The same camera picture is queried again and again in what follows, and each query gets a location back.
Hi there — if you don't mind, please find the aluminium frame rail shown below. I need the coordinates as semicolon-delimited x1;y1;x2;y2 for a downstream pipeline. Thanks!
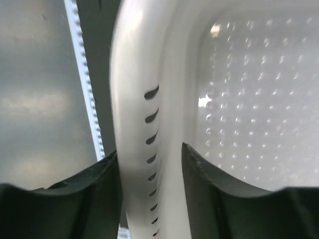
0;0;130;239

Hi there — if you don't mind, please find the white plastic basin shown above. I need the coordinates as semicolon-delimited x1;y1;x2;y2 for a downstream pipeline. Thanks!
110;0;319;239

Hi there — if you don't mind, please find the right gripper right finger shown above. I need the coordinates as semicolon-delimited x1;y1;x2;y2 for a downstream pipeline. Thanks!
181;143;319;239

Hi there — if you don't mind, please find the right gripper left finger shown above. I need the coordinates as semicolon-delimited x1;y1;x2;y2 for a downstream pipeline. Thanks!
0;152;122;239

